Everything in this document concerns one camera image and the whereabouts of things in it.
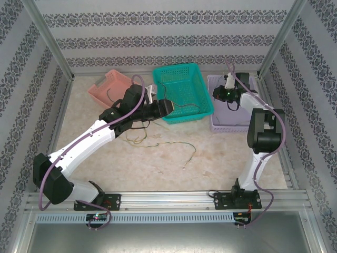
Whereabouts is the thin grey wire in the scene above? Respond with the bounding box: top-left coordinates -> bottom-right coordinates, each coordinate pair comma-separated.
212,115 -> 251,127

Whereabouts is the lavender perforated plastic basket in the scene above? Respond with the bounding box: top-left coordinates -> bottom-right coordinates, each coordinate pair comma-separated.
207,74 -> 257,133

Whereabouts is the teal perforated plastic basket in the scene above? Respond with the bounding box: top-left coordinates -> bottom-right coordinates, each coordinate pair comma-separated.
152,63 -> 214,125

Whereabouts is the pink perforated plastic basket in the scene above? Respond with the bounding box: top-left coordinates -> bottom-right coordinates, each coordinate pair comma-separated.
87,69 -> 133,109

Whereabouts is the grey metal panel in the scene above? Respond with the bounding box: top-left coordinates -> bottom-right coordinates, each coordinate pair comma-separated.
26,222 -> 323,253

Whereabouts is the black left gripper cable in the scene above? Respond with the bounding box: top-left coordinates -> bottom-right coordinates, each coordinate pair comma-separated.
131,119 -> 152,130

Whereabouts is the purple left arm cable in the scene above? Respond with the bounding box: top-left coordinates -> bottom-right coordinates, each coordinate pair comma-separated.
38,74 -> 147,231

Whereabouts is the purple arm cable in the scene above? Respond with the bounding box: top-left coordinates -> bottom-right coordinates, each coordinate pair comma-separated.
225,60 -> 288,229
38,74 -> 147,231

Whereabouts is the thin black wire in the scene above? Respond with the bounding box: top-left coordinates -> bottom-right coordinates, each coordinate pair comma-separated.
105,87 -> 117,104

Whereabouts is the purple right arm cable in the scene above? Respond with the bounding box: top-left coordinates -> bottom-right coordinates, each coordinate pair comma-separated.
225,60 -> 288,229

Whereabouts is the aluminium frame post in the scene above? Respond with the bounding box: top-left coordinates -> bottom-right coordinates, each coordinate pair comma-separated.
22,0 -> 76,80
256,0 -> 308,77

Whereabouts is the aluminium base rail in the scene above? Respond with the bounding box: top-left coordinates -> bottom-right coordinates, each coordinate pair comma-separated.
25,190 -> 309,211

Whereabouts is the aluminium side rail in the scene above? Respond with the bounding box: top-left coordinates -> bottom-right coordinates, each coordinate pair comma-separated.
256,75 -> 300,189

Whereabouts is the grey slotted cable duct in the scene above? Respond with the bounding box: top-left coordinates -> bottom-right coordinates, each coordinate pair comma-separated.
35,212 -> 235,224

